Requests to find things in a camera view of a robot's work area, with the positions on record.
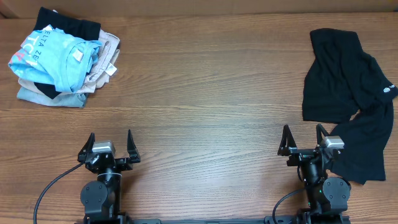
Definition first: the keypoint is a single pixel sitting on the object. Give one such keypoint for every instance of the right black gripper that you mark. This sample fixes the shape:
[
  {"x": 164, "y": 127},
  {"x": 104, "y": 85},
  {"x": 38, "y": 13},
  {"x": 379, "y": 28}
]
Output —
[{"x": 288, "y": 142}]

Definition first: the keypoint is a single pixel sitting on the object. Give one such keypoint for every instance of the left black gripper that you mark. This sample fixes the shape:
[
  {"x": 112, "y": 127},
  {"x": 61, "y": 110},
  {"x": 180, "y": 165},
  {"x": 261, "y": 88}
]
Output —
[{"x": 109, "y": 160}]

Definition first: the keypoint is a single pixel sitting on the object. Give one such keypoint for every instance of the black t-shirt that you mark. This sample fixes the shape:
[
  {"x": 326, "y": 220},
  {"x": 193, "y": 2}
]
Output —
[{"x": 347, "y": 87}]

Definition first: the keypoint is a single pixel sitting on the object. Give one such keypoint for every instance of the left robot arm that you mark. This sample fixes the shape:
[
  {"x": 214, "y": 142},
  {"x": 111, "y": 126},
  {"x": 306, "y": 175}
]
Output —
[{"x": 102, "y": 197}]

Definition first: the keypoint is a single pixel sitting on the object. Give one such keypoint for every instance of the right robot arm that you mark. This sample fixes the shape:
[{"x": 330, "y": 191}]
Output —
[{"x": 327, "y": 196}]

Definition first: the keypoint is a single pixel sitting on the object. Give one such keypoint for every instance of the grey-blue folded garment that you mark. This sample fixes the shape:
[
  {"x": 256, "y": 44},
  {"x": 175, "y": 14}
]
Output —
[{"x": 77, "y": 100}]

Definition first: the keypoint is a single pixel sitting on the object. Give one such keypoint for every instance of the beige folded garment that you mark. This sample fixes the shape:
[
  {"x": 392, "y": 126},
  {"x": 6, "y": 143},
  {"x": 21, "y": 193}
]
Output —
[{"x": 104, "y": 67}]

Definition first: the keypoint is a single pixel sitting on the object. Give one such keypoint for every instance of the light blue printed t-shirt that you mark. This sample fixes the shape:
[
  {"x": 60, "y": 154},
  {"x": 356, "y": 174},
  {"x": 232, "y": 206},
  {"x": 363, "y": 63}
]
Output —
[{"x": 50, "y": 56}]

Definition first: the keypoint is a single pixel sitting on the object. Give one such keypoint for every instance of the black folded garment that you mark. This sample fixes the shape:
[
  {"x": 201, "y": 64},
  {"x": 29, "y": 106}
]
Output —
[{"x": 87, "y": 30}]

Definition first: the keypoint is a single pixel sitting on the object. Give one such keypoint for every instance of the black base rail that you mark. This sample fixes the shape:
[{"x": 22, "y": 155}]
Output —
[{"x": 211, "y": 221}]

